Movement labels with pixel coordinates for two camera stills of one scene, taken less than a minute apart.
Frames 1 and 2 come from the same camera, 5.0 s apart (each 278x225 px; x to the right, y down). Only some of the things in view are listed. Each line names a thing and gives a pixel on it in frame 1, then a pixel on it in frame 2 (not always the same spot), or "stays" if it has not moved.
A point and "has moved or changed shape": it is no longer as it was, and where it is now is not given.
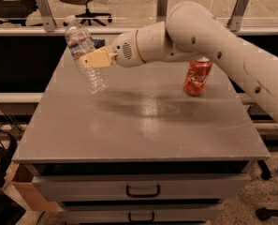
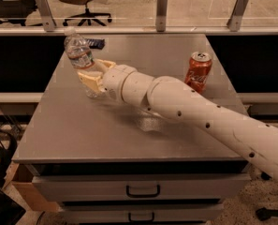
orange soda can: (196, 77) stays
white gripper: (124, 51) -> (114, 82)
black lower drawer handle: (141, 220) stays
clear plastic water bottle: (80, 40) has moved or changed shape
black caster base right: (264, 213) stays
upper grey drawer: (140, 187) stays
